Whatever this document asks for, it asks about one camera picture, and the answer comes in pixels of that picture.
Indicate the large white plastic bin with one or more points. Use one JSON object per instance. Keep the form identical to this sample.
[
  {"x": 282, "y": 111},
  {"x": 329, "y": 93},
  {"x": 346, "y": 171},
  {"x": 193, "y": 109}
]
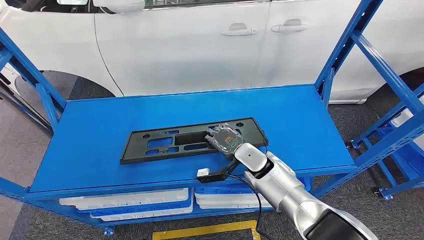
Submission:
[{"x": 400, "y": 119}]

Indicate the black camera bracket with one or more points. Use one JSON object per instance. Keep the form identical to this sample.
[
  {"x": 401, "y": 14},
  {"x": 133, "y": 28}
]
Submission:
[{"x": 215, "y": 177}]

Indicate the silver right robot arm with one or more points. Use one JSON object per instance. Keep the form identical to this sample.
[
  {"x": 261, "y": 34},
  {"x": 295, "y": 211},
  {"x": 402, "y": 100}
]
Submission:
[{"x": 285, "y": 188}]

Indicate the blue metal shelf rack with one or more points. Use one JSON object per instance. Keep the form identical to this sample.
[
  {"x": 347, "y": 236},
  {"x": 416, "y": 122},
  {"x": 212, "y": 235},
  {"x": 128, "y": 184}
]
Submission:
[
  {"x": 165, "y": 109},
  {"x": 404, "y": 162}
]

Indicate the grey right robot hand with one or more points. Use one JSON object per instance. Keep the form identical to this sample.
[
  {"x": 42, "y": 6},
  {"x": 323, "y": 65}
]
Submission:
[{"x": 225, "y": 140}]

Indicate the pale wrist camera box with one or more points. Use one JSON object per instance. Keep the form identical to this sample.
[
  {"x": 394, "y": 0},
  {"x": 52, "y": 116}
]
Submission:
[{"x": 203, "y": 172}]

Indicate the black plastic mounting panel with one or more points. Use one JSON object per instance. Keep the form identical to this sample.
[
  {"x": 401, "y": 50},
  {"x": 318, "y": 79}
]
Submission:
[{"x": 139, "y": 150}]

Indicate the white plastic storage bin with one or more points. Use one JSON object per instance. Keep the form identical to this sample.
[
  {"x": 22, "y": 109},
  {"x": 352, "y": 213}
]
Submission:
[
  {"x": 149, "y": 217},
  {"x": 225, "y": 197},
  {"x": 232, "y": 205}
]

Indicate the white car side mirror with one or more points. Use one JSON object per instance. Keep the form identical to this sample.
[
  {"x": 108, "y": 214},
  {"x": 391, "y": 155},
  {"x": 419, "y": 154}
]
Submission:
[{"x": 119, "y": 5}]

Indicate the white car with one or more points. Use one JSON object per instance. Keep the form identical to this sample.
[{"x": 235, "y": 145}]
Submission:
[{"x": 182, "y": 49}]

